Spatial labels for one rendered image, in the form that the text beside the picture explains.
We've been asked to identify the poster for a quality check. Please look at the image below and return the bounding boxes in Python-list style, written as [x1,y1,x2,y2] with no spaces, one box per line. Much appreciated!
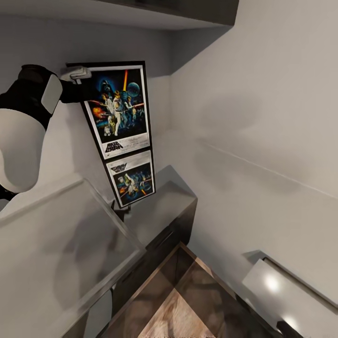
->
[66,61,152,162]

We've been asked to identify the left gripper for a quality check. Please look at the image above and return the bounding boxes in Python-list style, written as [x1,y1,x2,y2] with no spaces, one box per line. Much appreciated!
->
[62,82,101,103]

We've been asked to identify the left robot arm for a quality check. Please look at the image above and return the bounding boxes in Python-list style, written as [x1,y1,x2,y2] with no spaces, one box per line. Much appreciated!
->
[0,64,101,212]

